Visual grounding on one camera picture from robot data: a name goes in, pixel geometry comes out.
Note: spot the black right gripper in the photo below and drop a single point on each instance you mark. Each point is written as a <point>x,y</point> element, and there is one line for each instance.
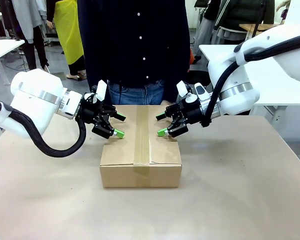
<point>195,112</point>

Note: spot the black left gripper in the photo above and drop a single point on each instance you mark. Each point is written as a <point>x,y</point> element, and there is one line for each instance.
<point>90,110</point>

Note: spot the brown cardboard shipping box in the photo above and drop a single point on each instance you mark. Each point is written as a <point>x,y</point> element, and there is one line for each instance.
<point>120,172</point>

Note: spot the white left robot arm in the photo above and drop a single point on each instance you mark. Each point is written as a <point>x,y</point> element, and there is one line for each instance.
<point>35,100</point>

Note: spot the person's left hand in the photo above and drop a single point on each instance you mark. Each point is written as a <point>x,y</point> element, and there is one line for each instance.
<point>167,102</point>

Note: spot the clear packing tape strip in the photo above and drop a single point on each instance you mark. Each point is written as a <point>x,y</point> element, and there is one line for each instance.
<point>141,140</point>

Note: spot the person in dark buttoned shirt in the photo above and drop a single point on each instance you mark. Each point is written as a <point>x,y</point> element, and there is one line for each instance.
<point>135,50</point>

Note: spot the person in yellow apron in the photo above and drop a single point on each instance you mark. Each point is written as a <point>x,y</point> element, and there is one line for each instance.
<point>67,37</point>

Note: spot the wooden table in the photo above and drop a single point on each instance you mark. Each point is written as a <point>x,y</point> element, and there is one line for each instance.
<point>250,27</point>

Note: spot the person in dark green jacket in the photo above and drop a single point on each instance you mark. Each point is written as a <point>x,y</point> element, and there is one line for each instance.
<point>240,12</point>

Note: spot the white desk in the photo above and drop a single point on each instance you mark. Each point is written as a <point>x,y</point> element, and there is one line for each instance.
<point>2,50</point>

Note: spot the person in grey coat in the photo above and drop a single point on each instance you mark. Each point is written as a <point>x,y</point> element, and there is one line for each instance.
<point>27,20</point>

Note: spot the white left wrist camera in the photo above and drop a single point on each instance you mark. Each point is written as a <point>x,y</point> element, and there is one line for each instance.
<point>101,90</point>

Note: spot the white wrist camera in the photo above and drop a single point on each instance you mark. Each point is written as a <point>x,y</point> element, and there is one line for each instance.
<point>101,90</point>
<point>182,89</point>

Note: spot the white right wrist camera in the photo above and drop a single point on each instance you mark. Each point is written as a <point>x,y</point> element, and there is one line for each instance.
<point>182,89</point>

